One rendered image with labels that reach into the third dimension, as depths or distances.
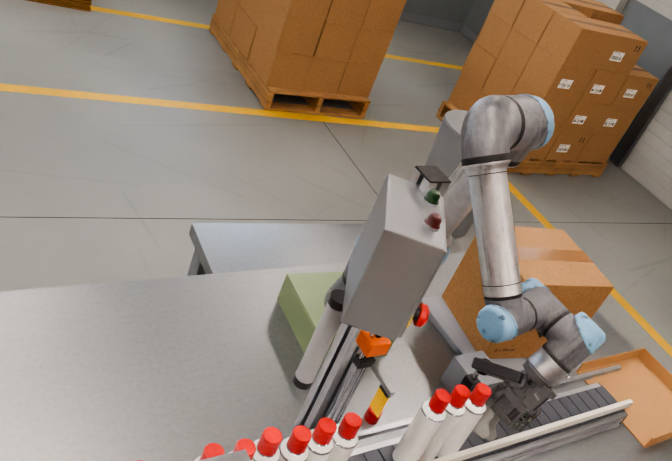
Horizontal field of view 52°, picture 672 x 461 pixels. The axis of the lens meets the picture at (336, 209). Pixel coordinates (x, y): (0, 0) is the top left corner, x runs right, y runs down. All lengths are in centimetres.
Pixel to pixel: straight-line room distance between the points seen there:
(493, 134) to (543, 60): 360
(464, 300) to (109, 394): 97
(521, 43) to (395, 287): 417
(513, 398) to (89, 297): 95
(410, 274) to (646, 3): 571
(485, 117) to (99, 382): 93
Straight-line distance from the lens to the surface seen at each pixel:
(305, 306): 166
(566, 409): 189
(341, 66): 476
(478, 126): 137
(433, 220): 101
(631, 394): 218
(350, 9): 459
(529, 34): 507
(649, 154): 630
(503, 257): 138
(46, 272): 296
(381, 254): 100
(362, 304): 106
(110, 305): 166
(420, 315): 109
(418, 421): 141
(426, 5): 778
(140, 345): 158
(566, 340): 148
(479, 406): 146
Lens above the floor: 198
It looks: 31 degrees down
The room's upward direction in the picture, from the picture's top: 23 degrees clockwise
